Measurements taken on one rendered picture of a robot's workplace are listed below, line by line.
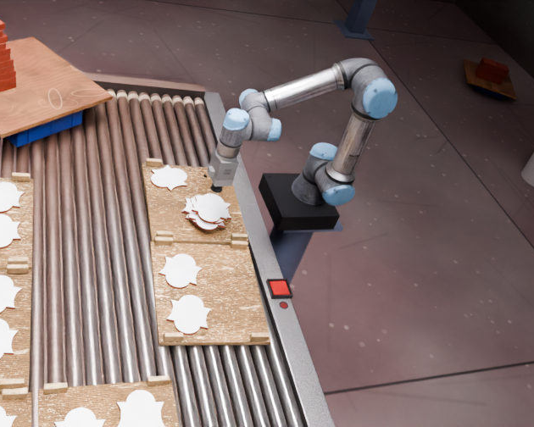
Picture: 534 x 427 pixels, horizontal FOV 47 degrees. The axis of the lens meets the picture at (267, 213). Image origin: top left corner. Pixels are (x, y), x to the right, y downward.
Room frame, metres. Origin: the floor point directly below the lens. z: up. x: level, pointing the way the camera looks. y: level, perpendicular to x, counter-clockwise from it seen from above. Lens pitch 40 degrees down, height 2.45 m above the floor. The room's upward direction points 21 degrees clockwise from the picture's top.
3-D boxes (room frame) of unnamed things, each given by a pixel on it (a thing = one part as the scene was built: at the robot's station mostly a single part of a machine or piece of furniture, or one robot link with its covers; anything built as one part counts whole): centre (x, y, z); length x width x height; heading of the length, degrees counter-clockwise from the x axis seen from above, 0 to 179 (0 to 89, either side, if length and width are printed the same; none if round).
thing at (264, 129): (1.73, 0.12, 1.35); 0.11 x 0.11 x 0.08; 31
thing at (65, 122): (1.88, 1.02, 0.97); 0.31 x 0.31 x 0.10; 66
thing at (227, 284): (1.35, 0.09, 0.93); 0.41 x 0.35 x 0.02; 25
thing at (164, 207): (1.73, 0.27, 0.93); 0.41 x 0.35 x 0.02; 27
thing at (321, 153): (2.02, -0.14, 1.11); 0.13 x 0.12 x 0.14; 31
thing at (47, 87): (1.92, 1.07, 1.03); 0.50 x 0.50 x 0.02; 66
